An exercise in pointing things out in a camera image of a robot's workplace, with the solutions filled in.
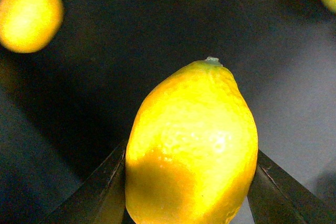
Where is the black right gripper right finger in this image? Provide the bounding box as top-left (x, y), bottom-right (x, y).
top-left (247, 150), bottom-right (335, 224)

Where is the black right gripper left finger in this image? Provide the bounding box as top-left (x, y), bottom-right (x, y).
top-left (40, 141), bottom-right (127, 223)

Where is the yellow lemon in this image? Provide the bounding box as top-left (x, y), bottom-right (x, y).
top-left (125, 57), bottom-right (258, 223)

